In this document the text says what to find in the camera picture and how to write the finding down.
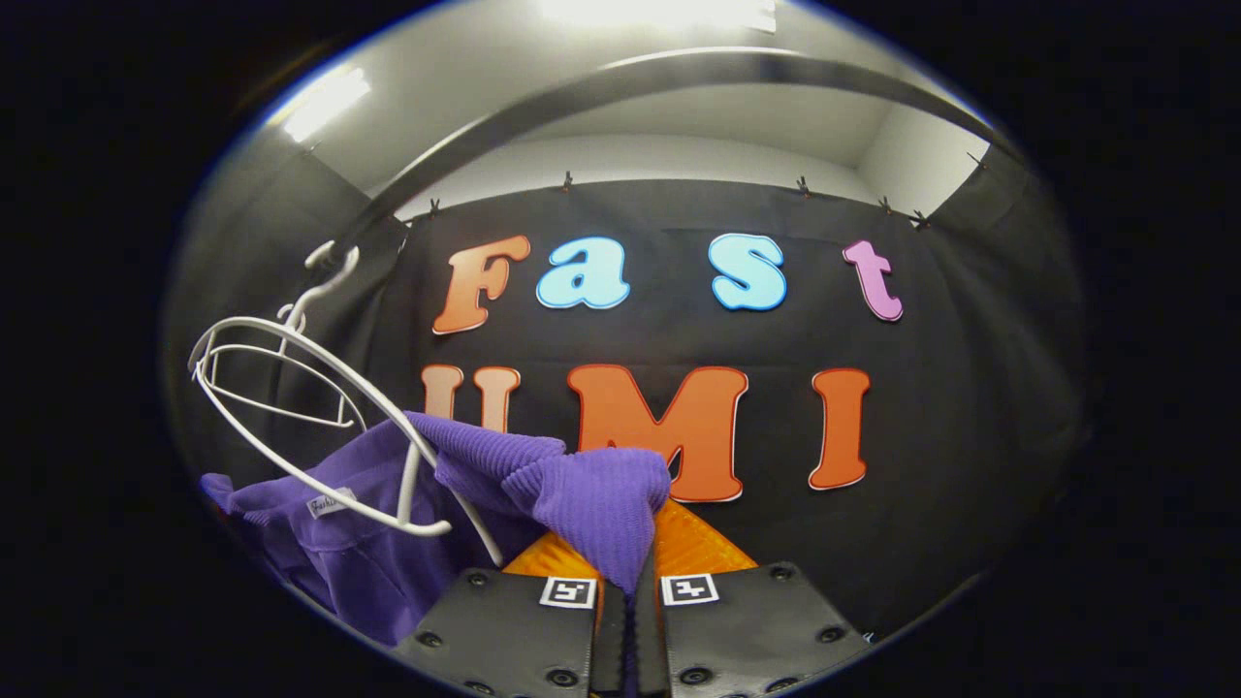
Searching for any black backdrop cloth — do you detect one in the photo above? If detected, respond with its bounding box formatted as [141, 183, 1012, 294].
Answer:
[170, 145, 1087, 641]

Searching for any black clothes rack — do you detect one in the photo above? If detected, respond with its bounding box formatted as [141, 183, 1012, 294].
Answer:
[330, 48, 1019, 268]

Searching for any row of black clips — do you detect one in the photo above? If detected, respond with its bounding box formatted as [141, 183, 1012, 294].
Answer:
[305, 145, 985, 231]

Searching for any purple corduroy jacket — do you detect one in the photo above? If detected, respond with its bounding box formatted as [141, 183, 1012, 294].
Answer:
[199, 412, 672, 649]

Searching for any white clothes hanger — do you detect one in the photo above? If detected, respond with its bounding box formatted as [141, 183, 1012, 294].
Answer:
[206, 301, 358, 429]
[187, 240, 507, 568]

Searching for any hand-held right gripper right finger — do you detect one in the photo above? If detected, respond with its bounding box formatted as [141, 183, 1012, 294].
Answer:
[630, 499, 874, 698]

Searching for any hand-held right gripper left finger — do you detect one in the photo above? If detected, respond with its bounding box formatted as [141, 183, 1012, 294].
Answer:
[393, 528, 631, 698]

